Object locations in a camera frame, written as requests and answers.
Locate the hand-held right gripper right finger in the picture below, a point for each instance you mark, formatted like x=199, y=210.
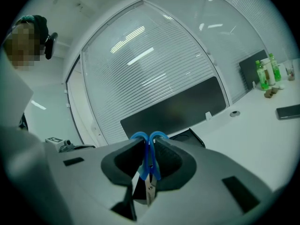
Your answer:
x=211, y=172

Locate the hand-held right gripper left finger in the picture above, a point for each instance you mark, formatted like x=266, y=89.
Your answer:
x=89, y=170

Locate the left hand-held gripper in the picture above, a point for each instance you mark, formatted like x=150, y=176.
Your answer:
x=54, y=140

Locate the black box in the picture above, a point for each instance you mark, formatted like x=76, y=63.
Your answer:
x=187, y=137

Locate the person's black printed shirt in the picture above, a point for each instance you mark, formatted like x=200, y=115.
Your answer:
x=23, y=123

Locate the long black desk divider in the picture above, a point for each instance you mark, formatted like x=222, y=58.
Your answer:
x=175, y=109

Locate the black smartphone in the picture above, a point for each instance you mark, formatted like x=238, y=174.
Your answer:
x=288, y=112

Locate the small brown object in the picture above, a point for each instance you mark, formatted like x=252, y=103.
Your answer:
x=271, y=92

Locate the small white cap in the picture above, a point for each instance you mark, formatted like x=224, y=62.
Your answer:
x=281, y=86

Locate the person's head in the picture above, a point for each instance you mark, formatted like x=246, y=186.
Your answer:
x=23, y=43

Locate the clear glass cup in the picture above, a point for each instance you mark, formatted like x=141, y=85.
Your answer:
x=290, y=70

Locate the white divider bracket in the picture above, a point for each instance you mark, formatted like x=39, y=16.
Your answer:
x=208, y=116
x=254, y=84

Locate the black head camera mount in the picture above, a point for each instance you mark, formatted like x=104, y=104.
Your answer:
x=51, y=46

